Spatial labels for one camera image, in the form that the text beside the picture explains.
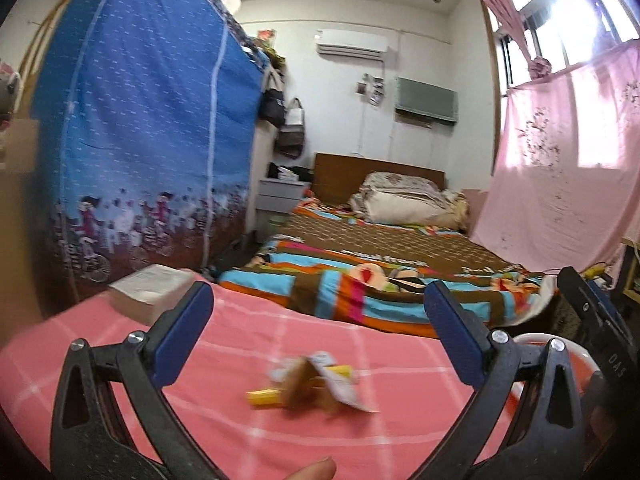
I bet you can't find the brown wooden headboard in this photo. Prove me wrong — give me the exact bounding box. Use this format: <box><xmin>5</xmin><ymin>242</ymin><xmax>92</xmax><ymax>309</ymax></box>
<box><xmin>313</xmin><ymin>152</ymin><xmax>446</xmax><ymax>206</ymax></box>

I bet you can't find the pink gathered curtain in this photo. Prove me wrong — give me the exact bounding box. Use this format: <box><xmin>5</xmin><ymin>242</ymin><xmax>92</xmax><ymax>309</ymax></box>
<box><xmin>470</xmin><ymin>0</ymin><xmax>552</xmax><ymax>79</ymax></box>

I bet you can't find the barred window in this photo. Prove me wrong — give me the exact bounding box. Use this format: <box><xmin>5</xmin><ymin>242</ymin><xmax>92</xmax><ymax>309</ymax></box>
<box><xmin>487</xmin><ymin>0</ymin><xmax>640</xmax><ymax>87</ymax></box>

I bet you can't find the grey nightstand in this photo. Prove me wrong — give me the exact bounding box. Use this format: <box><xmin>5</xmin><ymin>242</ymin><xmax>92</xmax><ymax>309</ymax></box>
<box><xmin>256</xmin><ymin>177</ymin><xmax>312</xmax><ymax>234</ymax></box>

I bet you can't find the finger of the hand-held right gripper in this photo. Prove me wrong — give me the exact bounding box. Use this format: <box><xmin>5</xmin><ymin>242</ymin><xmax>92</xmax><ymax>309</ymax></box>
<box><xmin>557</xmin><ymin>265</ymin><xmax>629</xmax><ymax>357</ymax></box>
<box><xmin>587</xmin><ymin>279</ymin><xmax>640</xmax><ymax>356</ymax></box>

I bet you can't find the colourful patterned bedsheet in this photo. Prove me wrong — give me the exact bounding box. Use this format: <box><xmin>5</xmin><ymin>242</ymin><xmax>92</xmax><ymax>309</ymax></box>
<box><xmin>217</xmin><ymin>198</ymin><xmax>559</xmax><ymax>339</ymax></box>

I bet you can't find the blue dotted fabric wardrobe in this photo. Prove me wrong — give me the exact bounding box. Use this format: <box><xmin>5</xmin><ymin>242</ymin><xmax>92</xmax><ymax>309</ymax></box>
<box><xmin>32</xmin><ymin>0</ymin><xmax>271</xmax><ymax>307</ymax></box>

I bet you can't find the wooden desk with black legs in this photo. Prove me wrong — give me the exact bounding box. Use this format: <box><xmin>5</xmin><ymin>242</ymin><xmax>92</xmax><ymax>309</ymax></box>
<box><xmin>619</xmin><ymin>237</ymin><xmax>640</xmax><ymax>307</ymax></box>

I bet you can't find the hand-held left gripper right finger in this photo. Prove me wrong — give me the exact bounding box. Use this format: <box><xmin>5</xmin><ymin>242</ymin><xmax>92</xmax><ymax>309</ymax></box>
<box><xmin>424</xmin><ymin>280</ymin><xmax>586</xmax><ymax>480</ymax></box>

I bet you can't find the grey tote bag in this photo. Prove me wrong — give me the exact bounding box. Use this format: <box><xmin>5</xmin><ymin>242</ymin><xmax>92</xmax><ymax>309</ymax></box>
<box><xmin>276</xmin><ymin>97</ymin><xmax>306</xmax><ymax>159</ymax></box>

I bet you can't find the white air conditioner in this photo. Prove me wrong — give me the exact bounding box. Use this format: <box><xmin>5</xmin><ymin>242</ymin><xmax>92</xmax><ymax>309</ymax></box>
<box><xmin>314</xmin><ymin>28</ymin><xmax>390</xmax><ymax>64</ymax></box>

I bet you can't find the black hanging bag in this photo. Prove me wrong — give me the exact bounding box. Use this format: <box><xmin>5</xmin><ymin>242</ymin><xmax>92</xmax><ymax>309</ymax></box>
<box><xmin>258</xmin><ymin>70</ymin><xmax>287</xmax><ymax>129</ymax></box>

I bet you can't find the pink checked blanket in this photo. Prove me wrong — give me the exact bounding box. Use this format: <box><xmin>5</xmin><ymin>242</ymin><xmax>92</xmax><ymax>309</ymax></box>
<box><xmin>0</xmin><ymin>280</ymin><xmax>516</xmax><ymax>480</ymax></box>

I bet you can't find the black cloth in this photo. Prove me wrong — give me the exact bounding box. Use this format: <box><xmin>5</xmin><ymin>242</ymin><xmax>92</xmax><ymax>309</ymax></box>
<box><xmin>267</xmin><ymin>162</ymin><xmax>314</xmax><ymax>181</ymax></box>

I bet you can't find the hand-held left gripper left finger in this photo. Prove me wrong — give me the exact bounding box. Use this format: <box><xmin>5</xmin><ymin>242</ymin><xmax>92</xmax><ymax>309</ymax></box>
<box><xmin>50</xmin><ymin>281</ymin><xmax>221</xmax><ymax>480</ymax></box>

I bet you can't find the pink hanging sheet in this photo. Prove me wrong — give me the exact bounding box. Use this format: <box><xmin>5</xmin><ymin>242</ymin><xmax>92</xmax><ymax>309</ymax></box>
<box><xmin>469</xmin><ymin>40</ymin><xmax>640</xmax><ymax>277</ymax></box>

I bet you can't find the wall socket with chargers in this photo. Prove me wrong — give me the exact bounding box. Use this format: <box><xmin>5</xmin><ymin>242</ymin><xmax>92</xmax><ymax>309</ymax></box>
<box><xmin>355</xmin><ymin>73</ymin><xmax>386</xmax><ymax>107</ymax></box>

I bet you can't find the wall television with green cover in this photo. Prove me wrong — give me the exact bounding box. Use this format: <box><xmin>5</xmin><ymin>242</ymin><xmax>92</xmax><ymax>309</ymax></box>
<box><xmin>393</xmin><ymin>76</ymin><xmax>460</xmax><ymax>129</ymax></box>

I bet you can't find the orange bin with white rim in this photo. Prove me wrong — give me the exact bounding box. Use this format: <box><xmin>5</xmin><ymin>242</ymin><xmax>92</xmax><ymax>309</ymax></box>
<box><xmin>502</xmin><ymin>332</ymin><xmax>608</xmax><ymax>461</ymax></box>

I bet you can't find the floral folded quilt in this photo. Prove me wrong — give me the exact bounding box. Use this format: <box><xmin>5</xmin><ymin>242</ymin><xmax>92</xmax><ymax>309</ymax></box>
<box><xmin>348</xmin><ymin>171</ymin><xmax>471</xmax><ymax>231</ymax></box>

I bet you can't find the clutter pile on wardrobe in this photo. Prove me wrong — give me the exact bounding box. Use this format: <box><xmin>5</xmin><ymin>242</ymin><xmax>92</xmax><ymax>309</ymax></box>
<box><xmin>242</xmin><ymin>29</ymin><xmax>286</xmax><ymax>69</ymax></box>

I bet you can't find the brown cardboard piece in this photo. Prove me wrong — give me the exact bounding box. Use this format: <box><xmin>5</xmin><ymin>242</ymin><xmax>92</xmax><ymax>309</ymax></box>
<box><xmin>279</xmin><ymin>354</ymin><xmax>342</xmax><ymax>412</ymax></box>

